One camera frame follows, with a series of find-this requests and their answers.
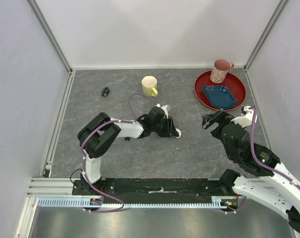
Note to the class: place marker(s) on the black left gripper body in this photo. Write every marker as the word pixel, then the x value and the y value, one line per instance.
pixel 162 128

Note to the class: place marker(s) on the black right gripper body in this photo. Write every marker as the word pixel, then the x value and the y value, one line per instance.
pixel 223 117

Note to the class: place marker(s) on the white earbud charging case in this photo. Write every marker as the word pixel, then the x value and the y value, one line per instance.
pixel 179 133

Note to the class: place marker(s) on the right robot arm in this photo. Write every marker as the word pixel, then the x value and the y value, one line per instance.
pixel 237 137

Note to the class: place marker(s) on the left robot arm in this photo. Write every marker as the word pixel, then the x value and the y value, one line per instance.
pixel 100 133

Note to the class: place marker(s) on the blue leaf-shaped dish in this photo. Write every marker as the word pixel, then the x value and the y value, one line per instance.
pixel 219 96

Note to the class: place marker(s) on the red round tray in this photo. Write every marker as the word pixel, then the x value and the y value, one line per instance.
pixel 232 82

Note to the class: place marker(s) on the yellow-green ceramic mug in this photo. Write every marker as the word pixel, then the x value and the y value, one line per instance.
pixel 149 86

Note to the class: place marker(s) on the pink patterned mug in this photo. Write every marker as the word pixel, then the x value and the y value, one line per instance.
pixel 220 70

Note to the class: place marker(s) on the black clip object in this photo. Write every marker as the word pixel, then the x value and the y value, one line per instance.
pixel 105 91

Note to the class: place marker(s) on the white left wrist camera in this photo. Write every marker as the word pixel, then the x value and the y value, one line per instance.
pixel 165 108

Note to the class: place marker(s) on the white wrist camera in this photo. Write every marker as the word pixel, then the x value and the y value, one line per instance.
pixel 245 119
pixel 165 108

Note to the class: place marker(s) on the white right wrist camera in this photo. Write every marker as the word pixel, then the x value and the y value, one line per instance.
pixel 245 119

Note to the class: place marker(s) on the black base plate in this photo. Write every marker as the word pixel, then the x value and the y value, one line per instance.
pixel 164 190

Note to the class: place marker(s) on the light blue cable duct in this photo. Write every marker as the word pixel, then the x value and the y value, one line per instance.
pixel 216 203

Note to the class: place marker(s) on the right aluminium frame post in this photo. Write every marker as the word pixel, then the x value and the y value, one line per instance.
pixel 265 33

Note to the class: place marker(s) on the aluminium frame post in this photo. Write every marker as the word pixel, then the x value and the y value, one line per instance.
pixel 49 34
pixel 265 33

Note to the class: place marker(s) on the left aluminium frame post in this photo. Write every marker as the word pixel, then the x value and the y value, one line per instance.
pixel 49 34

